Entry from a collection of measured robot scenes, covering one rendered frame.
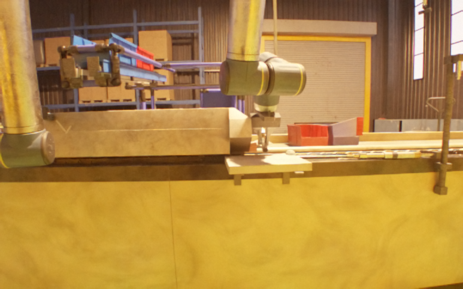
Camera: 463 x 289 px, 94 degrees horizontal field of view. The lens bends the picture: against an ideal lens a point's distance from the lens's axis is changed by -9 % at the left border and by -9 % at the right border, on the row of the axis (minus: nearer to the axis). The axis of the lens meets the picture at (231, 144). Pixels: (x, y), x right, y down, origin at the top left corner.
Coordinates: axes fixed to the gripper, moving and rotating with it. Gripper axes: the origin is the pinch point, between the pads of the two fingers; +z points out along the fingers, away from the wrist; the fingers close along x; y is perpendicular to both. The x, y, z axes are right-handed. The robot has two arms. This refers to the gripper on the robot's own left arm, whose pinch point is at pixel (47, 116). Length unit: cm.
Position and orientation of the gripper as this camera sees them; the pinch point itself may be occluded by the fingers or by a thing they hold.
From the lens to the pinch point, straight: 124.4
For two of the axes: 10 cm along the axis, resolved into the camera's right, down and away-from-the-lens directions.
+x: -10.0, 0.2, -0.2
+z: -0.2, 0.5, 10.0
